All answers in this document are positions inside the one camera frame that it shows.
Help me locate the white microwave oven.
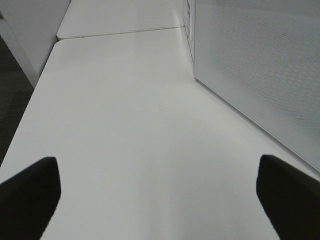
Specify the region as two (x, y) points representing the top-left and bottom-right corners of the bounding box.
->
(179, 0), (320, 173)

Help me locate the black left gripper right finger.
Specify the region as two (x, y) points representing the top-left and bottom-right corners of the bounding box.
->
(256, 154), (320, 240)

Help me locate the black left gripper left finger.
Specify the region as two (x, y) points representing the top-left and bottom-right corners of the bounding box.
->
(0, 156), (62, 240)

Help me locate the white microwave door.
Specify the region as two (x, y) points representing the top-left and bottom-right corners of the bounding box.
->
(193, 0), (320, 173)

